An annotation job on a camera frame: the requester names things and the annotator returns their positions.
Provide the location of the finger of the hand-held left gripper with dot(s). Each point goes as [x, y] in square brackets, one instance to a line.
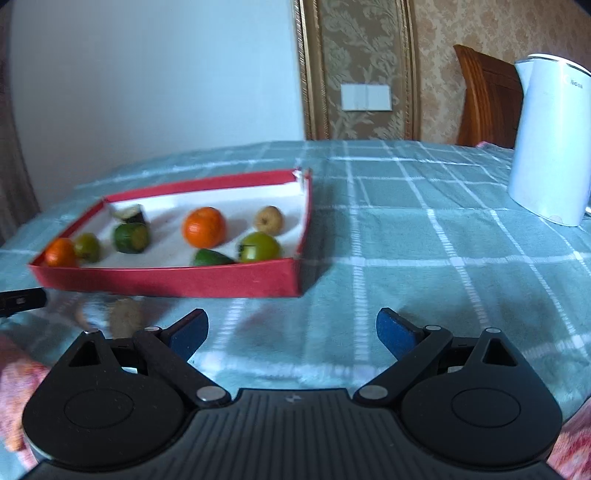
[21, 301]

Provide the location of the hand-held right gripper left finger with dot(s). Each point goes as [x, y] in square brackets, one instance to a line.
[189, 333]

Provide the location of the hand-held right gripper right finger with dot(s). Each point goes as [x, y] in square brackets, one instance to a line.
[396, 333]

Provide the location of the red cardboard box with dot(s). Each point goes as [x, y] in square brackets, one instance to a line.
[184, 279]

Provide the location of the small yellow-green fruit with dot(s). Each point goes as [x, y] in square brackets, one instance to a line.
[87, 247]

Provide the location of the green cucumber chunk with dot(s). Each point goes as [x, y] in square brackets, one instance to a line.
[131, 238]

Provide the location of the large green round fruit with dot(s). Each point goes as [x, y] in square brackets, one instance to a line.
[259, 247]

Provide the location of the dark cucumber piece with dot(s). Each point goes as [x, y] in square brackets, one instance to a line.
[130, 213]

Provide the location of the small orange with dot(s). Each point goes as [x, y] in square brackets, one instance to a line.
[60, 254]

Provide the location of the green cucumber wedge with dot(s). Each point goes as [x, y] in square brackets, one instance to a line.
[210, 258]

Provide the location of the pink floral blanket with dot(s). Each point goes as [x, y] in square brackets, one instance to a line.
[23, 387]

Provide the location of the large orange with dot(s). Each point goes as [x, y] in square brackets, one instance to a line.
[204, 227]

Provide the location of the beige curtain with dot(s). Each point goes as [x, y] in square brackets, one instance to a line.
[14, 161]

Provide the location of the white electric kettle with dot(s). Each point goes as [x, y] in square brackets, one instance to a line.
[549, 138]

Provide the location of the wooden chair back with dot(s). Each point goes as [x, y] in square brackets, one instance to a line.
[489, 101]

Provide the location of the white wall switch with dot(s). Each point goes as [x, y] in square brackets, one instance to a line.
[354, 97]
[379, 98]

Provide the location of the gold wall panel frame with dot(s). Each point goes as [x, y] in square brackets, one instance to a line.
[309, 69]

